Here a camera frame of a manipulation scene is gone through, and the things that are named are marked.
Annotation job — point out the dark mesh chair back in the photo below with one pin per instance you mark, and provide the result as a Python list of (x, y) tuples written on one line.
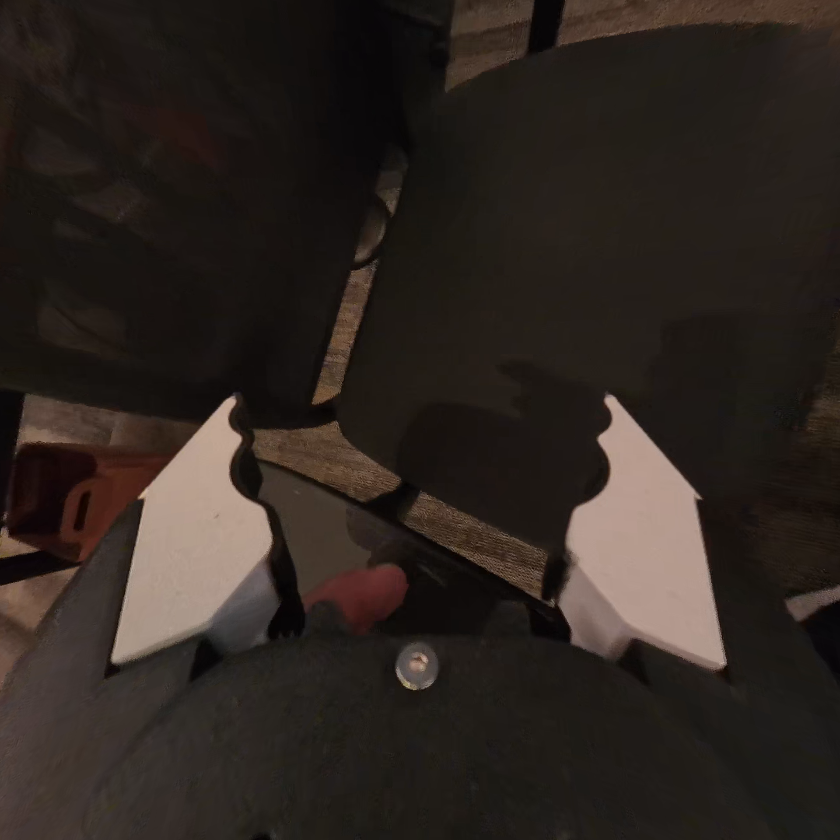
[(164, 229)]

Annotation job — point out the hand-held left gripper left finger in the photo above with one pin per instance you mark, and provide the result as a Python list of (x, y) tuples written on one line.
[(190, 558)]

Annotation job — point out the person's left hand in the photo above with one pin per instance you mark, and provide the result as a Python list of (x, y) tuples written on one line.
[(367, 590)]

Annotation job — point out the dark seat cushion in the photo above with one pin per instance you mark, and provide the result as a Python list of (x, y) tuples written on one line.
[(590, 262)]

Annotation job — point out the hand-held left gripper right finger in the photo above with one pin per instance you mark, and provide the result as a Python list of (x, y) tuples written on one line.
[(649, 558)]

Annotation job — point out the black glossy plate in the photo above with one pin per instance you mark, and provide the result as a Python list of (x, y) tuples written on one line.
[(328, 525)]

